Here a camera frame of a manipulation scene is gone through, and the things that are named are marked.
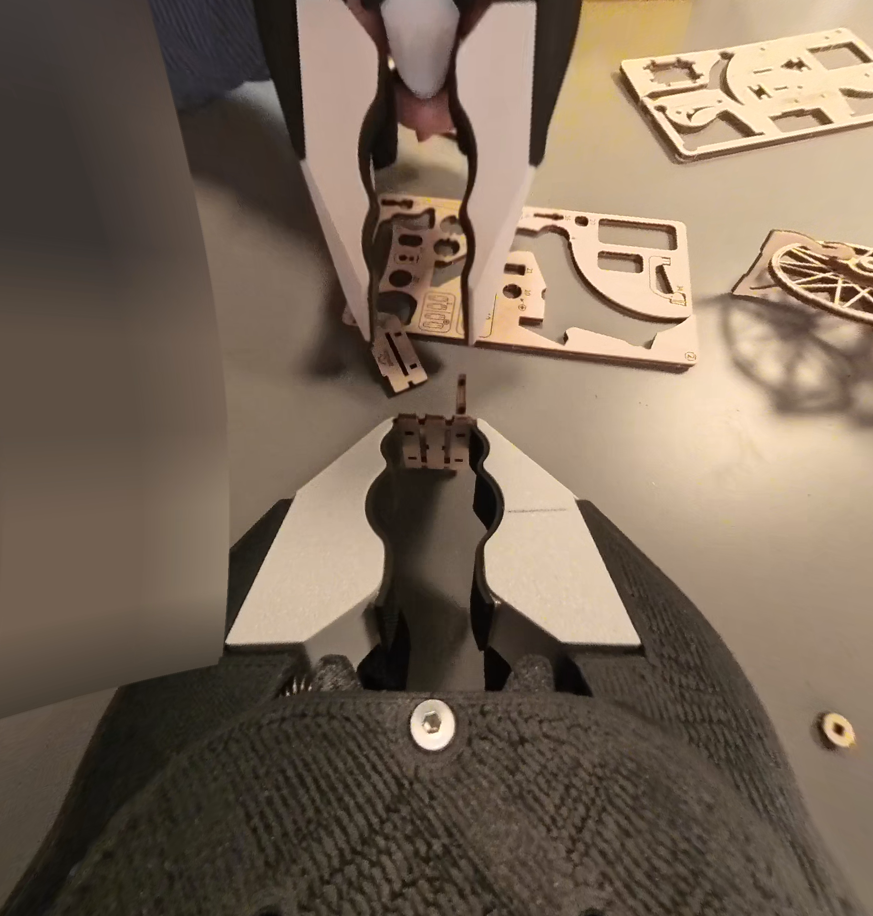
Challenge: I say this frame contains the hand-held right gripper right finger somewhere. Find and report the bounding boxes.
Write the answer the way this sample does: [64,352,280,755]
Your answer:
[471,419,645,677]

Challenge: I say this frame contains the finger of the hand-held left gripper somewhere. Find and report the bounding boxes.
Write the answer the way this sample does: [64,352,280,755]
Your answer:
[297,0,400,343]
[447,0,539,346]

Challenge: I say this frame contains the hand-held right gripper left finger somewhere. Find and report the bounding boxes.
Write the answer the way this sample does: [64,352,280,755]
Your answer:
[224,419,409,677]

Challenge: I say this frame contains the small notched wooden model assembly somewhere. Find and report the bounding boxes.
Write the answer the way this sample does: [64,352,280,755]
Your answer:
[395,374,477,475]

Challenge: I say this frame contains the slotted wooden model part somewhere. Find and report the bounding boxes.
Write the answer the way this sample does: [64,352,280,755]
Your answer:
[368,325,431,396]

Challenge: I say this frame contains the wooden spoked wheel model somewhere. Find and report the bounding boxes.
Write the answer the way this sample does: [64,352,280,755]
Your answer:
[731,228,873,356]

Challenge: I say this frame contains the person's left hand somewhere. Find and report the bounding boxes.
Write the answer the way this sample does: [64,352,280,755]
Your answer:
[395,84,459,142]

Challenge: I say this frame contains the dark blue striped cloth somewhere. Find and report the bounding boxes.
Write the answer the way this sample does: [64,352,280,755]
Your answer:
[149,0,298,112]

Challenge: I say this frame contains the wooden part sheet curved cutouts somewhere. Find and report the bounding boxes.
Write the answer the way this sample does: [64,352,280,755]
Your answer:
[620,29,873,163]

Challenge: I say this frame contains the wooden part sheet large cutouts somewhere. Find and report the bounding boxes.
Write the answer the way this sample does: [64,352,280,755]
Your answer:
[342,192,699,375]

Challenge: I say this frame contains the small wooden washer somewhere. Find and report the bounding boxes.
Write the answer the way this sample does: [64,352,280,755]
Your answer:
[816,711,859,751]

